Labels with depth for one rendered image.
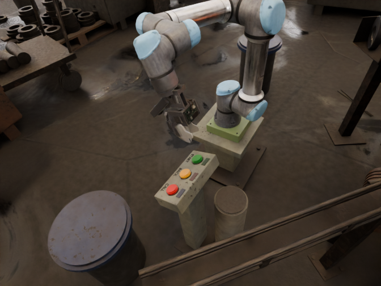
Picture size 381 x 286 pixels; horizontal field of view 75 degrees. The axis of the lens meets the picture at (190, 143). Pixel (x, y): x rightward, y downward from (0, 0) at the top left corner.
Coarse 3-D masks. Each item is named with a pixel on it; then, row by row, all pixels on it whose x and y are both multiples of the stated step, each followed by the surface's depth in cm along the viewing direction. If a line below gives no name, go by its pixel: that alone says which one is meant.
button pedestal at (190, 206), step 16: (176, 176) 88; (208, 176) 88; (160, 192) 85; (176, 192) 82; (192, 192) 83; (176, 208) 79; (192, 208) 96; (192, 224) 104; (192, 240) 119; (208, 240) 130
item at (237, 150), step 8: (216, 104) 158; (208, 112) 153; (208, 120) 149; (256, 120) 145; (200, 128) 145; (248, 128) 142; (256, 128) 141; (200, 136) 141; (208, 136) 140; (216, 136) 140; (248, 136) 137; (208, 144) 139; (216, 144) 136; (224, 144) 135; (232, 144) 135; (240, 144) 134; (248, 144) 137; (224, 152) 136; (232, 152) 132; (240, 152) 130
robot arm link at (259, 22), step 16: (240, 0) 90; (256, 0) 87; (272, 0) 84; (240, 16) 92; (256, 16) 87; (272, 16) 85; (256, 32) 91; (272, 32) 89; (256, 48) 96; (256, 64) 101; (256, 80) 106; (240, 96) 115; (256, 96) 112; (240, 112) 120; (256, 112) 114
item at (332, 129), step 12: (360, 24) 132; (372, 24) 132; (360, 36) 137; (360, 48) 133; (372, 72) 135; (372, 84) 139; (360, 96) 147; (360, 108) 152; (348, 120) 160; (336, 132) 172; (348, 132) 167; (336, 144) 166; (348, 144) 165
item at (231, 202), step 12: (216, 192) 92; (228, 192) 90; (240, 192) 90; (216, 204) 88; (228, 204) 87; (240, 204) 87; (216, 216) 93; (228, 216) 86; (240, 216) 87; (216, 228) 101; (228, 228) 93; (240, 228) 96; (216, 240) 111
